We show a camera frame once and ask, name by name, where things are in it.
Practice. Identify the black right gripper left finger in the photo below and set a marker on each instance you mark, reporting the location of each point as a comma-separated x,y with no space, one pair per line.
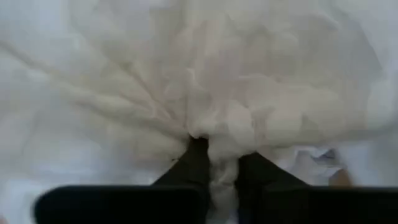
155,202

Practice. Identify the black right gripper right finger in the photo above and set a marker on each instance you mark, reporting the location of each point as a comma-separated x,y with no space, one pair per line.
295,202

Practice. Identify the white fluffy garment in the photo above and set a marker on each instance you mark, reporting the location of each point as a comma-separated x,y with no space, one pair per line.
186,77

